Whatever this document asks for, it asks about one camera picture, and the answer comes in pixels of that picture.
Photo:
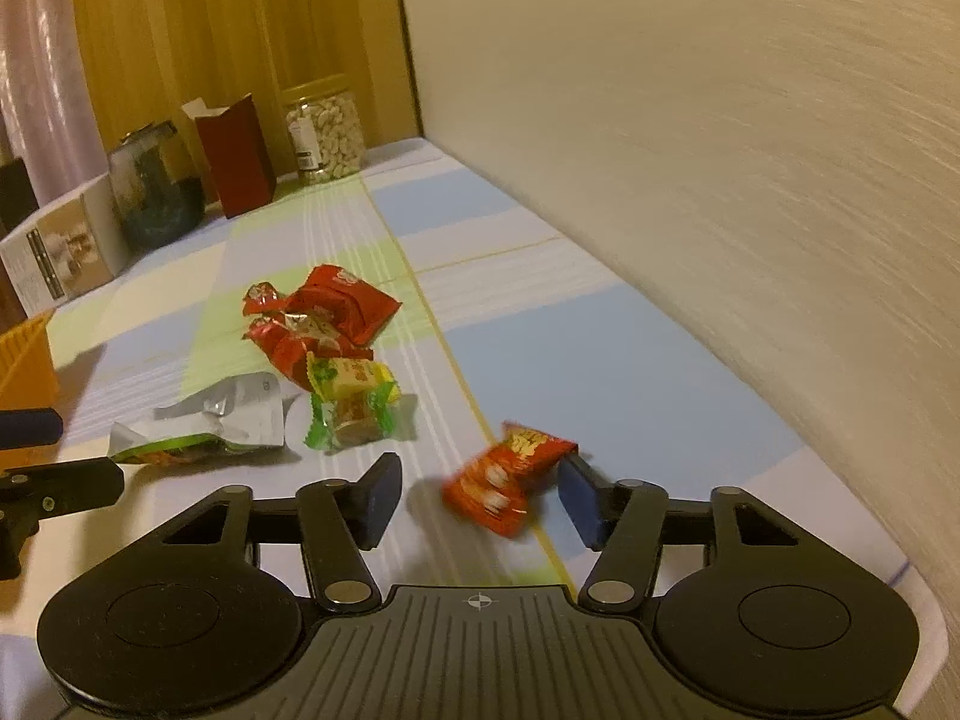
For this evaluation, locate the checked tablecloth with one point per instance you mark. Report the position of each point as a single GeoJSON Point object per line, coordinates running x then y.
{"type": "Point", "coordinates": [600, 360]}

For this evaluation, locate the dark red candy packet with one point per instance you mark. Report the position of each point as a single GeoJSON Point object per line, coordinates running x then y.
{"type": "Point", "coordinates": [300, 352]}

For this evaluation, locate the silver green snack packet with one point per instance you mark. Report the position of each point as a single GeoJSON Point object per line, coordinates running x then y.
{"type": "Point", "coordinates": [232, 412]}

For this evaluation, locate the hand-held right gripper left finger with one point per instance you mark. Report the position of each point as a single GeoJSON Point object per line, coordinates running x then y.
{"type": "Point", "coordinates": [381, 499]}

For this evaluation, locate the white box with photo print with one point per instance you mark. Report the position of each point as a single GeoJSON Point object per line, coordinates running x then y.
{"type": "Point", "coordinates": [67, 247]}

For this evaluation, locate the pink curtain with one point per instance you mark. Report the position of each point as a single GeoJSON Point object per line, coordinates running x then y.
{"type": "Point", "coordinates": [37, 52]}

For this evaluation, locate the clear jar of nuts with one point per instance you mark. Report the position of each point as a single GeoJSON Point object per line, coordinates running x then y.
{"type": "Point", "coordinates": [330, 135]}

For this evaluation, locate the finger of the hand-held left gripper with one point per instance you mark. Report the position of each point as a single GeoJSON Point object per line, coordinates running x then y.
{"type": "Point", "coordinates": [30, 426]}
{"type": "Point", "coordinates": [75, 487]}

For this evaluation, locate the small red foil candy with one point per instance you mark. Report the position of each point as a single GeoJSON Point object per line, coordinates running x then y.
{"type": "Point", "coordinates": [262, 298]}

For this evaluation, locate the brown box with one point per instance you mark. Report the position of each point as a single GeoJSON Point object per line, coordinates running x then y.
{"type": "Point", "coordinates": [6, 285]}

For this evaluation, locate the yellow snack packet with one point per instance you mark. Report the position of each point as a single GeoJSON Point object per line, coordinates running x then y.
{"type": "Point", "coordinates": [356, 376]}

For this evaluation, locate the yellow curtain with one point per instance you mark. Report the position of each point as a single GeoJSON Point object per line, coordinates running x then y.
{"type": "Point", "coordinates": [187, 15]}

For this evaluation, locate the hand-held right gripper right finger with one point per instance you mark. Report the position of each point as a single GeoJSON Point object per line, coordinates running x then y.
{"type": "Point", "coordinates": [581, 499]}

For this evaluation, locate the orange red snack packet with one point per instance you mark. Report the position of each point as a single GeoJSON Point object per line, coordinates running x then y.
{"type": "Point", "coordinates": [491, 484]}

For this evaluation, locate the orange plastic basket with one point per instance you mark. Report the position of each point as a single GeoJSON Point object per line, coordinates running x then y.
{"type": "Point", "coordinates": [26, 360]}

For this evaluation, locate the dark red paper box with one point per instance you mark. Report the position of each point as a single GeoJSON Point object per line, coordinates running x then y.
{"type": "Point", "coordinates": [236, 165]}

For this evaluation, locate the large red snack packet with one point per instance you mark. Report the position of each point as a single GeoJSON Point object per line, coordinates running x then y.
{"type": "Point", "coordinates": [352, 304]}

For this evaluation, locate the black chair back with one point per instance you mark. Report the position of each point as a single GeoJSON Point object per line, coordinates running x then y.
{"type": "Point", "coordinates": [16, 195]}

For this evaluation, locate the dark glass jar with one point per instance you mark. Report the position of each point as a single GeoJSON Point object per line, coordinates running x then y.
{"type": "Point", "coordinates": [154, 195]}

